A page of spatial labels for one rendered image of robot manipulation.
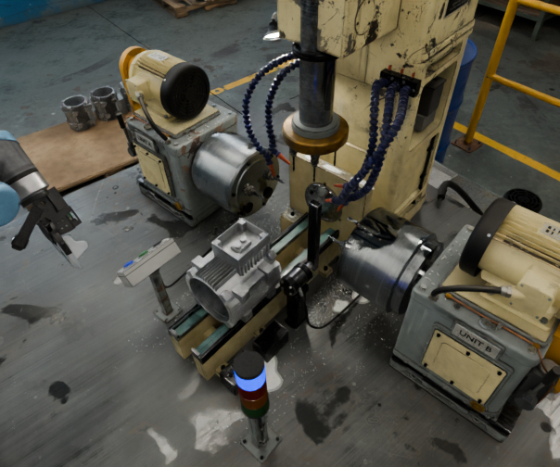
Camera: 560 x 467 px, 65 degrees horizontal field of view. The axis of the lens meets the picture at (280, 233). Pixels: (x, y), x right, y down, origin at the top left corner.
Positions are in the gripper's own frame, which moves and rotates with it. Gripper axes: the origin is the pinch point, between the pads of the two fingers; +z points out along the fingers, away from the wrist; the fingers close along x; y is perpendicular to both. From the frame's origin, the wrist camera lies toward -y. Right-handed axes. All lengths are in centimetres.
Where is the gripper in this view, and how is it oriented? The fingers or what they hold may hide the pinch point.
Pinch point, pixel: (75, 266)
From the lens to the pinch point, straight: 126.9
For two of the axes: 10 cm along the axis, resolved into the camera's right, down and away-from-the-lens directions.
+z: 4.9, 8.3, 2.7
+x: -5.7, 0.7, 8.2
